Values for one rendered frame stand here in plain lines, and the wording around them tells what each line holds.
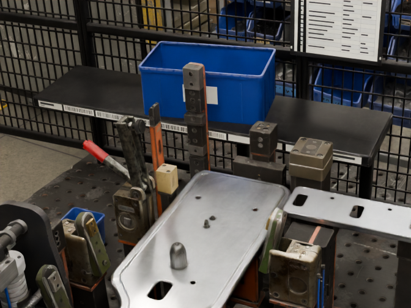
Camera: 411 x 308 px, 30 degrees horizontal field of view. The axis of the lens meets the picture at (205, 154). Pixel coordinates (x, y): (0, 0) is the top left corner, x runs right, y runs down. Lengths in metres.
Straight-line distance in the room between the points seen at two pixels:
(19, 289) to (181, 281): 0.29
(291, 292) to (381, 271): 0.51
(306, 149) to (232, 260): 0.35
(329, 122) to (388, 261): 0.38
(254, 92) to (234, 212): 0.34
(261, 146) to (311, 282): 0.42
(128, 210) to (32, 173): 2.20
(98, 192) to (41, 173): 1.51
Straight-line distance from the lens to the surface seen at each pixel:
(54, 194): 2.26
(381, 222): 1.56
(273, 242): 1.40
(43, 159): 3.84
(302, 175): 1.68
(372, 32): 1.83
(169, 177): 1.60
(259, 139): 1.71
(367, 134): 1.80
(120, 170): 1.56
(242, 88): 1.79
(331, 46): 1.87
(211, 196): 1.63
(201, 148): 1.82
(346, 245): 2.00
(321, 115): 1.87
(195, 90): 1.75
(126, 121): 1.50
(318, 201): 1.61
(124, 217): 1.60
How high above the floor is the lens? 1.91
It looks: 31 degrees down
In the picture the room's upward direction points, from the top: 3 degrees counter-clockwise
